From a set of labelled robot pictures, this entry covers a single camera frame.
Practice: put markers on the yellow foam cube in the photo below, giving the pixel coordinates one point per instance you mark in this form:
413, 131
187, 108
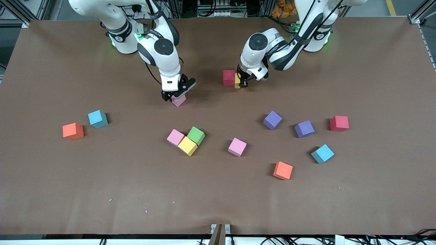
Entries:
187, 146
237, 81

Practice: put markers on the pink foam cube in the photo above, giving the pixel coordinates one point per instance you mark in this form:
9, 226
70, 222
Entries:
175, 137
237, 147
179, 101

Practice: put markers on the crimson foam cube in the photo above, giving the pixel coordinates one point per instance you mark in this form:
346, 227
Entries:
339, 123
229, 77

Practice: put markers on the purple foam cube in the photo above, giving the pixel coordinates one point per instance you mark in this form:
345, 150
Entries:
304, 129
272, 119

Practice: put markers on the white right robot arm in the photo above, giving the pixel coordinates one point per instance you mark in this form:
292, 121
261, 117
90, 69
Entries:
163, 46

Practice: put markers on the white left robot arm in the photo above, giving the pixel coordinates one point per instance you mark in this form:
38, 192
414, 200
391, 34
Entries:
258, 42

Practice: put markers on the green foam cube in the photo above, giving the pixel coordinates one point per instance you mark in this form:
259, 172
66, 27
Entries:
196, 135

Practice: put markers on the black equipment rack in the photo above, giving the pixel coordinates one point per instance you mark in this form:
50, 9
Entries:
245, 8

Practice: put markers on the orange snack bags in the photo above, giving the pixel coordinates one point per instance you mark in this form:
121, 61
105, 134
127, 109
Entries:
286, 9

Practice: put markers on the blue foam cube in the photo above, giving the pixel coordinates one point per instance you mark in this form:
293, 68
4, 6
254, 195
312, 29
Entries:
97, 118
322, 153

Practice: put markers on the orange foam cube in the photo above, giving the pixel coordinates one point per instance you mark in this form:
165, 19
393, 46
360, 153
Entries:
73, 131
283, 170

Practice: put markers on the metal table edge bracket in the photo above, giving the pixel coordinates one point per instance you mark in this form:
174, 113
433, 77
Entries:
227, 228

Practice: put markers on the brown mounting post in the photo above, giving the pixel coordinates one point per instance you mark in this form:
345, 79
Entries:
217, 236

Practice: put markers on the aluminium frame profile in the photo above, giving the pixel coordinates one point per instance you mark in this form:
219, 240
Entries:
24, 23
414, 19

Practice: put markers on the aluminium table side rail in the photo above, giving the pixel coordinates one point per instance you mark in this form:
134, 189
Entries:
430, 51

